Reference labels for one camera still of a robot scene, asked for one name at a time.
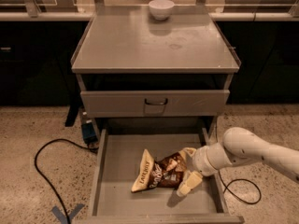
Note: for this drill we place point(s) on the black drawer handle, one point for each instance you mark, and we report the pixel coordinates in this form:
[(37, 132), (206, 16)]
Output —
[(156, 102)]

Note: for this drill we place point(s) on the white bowl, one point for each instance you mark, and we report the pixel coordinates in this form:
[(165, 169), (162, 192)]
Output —
[(161, 9)]

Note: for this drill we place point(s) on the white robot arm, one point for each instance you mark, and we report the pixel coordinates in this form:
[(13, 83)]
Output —
[(238, 147)]

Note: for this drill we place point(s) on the grey drawer cabinet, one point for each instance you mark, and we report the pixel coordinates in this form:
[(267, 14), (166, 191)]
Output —
[(126, 49)]

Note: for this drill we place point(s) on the open grey middle drawer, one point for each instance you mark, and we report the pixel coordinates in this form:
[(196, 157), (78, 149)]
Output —
[(112, 201)]

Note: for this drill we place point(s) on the blue power box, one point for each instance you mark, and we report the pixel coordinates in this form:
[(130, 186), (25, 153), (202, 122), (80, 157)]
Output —
[(88, 132)]

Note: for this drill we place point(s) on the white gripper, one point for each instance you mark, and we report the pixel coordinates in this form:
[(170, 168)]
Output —
[(200, 161)]

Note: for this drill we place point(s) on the blue tape cross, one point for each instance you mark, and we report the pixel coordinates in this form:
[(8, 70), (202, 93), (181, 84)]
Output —
[(66, 218)]

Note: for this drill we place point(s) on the grey top drawer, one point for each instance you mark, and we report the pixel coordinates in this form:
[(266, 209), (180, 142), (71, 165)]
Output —
[(117, 104)]

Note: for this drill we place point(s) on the brown chip bag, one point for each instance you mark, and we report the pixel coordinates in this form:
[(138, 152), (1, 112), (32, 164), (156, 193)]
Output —
[(167, 173)]

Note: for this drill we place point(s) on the dark base cabinets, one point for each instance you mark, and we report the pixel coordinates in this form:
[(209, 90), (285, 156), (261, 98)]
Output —
[(35, 57)]

